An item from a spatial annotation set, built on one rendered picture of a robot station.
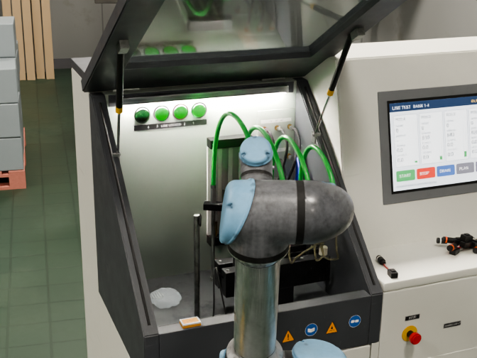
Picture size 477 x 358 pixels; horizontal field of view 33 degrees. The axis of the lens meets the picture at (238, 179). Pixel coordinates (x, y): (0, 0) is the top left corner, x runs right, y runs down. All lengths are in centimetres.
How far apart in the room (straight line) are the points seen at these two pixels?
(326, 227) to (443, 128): 127
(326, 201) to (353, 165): 106
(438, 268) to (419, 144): 40
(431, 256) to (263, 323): 106
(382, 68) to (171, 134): 68
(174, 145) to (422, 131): 78
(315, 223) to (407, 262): 109
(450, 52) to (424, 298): 78
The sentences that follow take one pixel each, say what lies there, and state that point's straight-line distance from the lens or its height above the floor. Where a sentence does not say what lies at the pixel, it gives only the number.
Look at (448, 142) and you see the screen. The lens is 265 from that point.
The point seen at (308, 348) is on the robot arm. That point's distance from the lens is 171.
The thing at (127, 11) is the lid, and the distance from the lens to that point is 185.
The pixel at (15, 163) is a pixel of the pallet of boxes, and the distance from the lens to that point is 587.
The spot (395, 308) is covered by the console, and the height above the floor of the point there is 89.
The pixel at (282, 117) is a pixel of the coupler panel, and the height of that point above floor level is 133.
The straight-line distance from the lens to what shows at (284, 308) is 222.
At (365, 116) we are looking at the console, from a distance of 249.
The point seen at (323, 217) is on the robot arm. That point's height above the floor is 149.
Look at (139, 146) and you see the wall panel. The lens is 247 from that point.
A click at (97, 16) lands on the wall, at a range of 975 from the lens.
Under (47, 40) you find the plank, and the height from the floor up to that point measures 43.
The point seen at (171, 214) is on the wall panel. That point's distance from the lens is 258.
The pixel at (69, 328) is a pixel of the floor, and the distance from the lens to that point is 407.
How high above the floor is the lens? 202
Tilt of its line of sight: 20 degrees down
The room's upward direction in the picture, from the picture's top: 1 degrees clockwise
